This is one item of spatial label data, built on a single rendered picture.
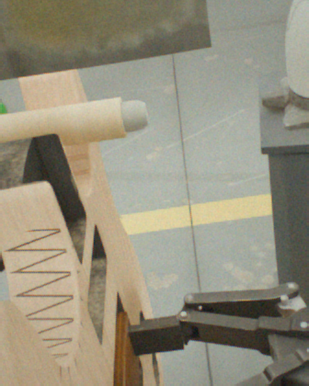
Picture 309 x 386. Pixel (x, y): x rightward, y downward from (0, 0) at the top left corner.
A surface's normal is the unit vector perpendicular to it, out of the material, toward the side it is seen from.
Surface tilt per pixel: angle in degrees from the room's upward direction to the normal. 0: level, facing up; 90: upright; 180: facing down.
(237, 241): 0
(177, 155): 0
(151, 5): 90
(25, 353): 87
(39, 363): 87
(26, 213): 85
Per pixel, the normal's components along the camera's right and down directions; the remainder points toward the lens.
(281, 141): -0.16, -0.75
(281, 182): -0.76, 0.51
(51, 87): -0.05, 0.22
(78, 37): 0.04, 0.64
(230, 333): -0.31, 0.61
